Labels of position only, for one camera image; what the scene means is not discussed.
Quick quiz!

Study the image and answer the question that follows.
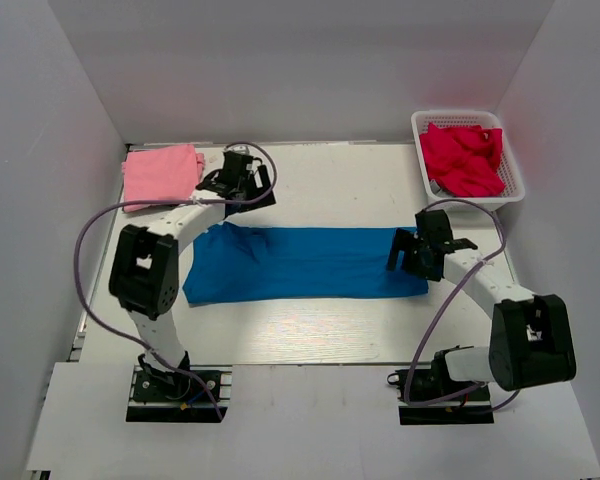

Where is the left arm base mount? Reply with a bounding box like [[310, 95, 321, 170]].
[[125, 365, 232, 424]]

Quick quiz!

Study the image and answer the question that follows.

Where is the crumpled red t shirt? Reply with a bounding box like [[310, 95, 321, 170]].
[[419, 123, 505, 198]]

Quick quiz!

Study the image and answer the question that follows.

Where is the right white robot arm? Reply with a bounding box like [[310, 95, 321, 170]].
[[387, 229, 577, 402]]

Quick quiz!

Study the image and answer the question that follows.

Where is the folded pink t shirt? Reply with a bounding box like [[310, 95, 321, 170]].
[[121, 144, 205, 202]]

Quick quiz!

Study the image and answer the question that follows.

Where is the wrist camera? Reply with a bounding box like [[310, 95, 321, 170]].
[[218, 150, 255, 185], [415, 210, 454, 245]]

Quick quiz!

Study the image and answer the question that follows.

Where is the blue polo shirt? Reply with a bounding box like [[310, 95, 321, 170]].
[[182, 222, 429, 305]]

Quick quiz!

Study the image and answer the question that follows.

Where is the white plastic basket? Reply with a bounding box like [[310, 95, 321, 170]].
[[411, 110, 525, 211]]

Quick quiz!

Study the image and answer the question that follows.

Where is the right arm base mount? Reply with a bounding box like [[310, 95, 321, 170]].
[[386, 367, 494, 426]]

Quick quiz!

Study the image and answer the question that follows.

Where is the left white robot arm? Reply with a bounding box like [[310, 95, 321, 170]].
[[108, 157, 275, 376]]

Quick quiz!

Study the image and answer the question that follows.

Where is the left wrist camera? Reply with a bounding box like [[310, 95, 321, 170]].
[[218, 150, 255, 185]]

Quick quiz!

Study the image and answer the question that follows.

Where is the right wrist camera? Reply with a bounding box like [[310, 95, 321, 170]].
[[415, 210, 454, 245]]

